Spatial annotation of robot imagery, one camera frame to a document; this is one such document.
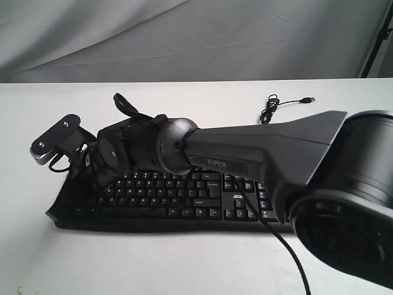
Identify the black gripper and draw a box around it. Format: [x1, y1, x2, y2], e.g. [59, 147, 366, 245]
[45, 144, 99, 220]

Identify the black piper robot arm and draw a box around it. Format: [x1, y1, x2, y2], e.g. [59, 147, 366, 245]
[47, 109, 392, 288]

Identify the black acer keyboard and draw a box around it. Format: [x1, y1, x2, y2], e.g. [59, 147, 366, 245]
[52, 168, 292, 233]

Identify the grey backdrop cloth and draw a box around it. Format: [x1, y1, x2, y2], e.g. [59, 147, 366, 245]
[1, 1, 392, 83]

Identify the black tripod stand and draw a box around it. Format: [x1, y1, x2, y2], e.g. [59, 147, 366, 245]
[359, 1, 392, 78]

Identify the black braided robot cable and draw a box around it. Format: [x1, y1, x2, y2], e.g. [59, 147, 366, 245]
[232, 175, 314, 295]

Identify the black USB cable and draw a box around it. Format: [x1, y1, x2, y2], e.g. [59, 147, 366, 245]
[259, 94, 317, 125]

